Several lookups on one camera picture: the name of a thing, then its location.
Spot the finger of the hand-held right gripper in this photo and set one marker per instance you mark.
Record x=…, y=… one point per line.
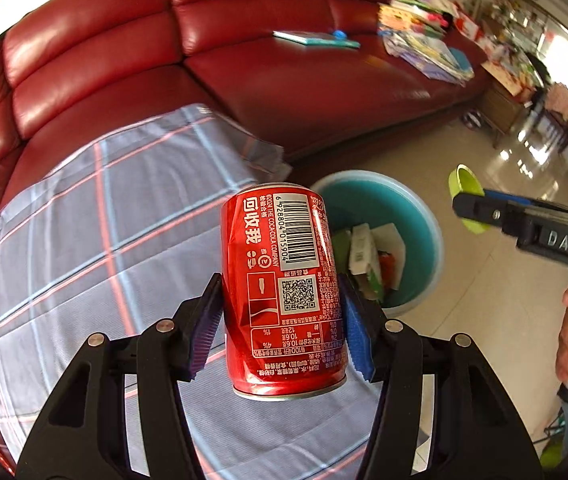
x=481, y=210
x=506, y=196

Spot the white paper napkin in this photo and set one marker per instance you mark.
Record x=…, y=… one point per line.
x=391, y=240

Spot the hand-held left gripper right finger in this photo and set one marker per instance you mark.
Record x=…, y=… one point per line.
x=356, y=335

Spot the dark wooden chair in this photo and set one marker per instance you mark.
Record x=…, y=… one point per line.
x=559, y=120

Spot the pile of colourful books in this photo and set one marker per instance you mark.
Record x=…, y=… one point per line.
x=424, y=45

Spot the wooden cabinet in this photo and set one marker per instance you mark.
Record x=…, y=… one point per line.
x=501, y=105

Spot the green snack wrapper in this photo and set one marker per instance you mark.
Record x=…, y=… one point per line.
x=341, y=250

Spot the red soda can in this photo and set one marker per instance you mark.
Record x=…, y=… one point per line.
x=274, y=280

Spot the teal book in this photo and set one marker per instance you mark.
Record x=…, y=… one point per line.
x=314, y=37

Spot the green cardboard box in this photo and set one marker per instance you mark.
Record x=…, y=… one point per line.
x=364, y=260

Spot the red leather sofa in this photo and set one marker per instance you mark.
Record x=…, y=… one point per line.
x=113, y=60

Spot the teal plastic bucket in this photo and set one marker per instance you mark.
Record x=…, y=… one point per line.
x=414, y=240

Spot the grey plaid blanket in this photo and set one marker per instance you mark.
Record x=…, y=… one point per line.
x=113, y=240

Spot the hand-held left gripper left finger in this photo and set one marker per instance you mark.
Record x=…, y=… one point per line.
x=203, y=330

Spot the small blue toy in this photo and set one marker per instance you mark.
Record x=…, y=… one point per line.
x=340, y=34

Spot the red snack wrapper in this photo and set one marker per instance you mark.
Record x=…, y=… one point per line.
x=386, y=264

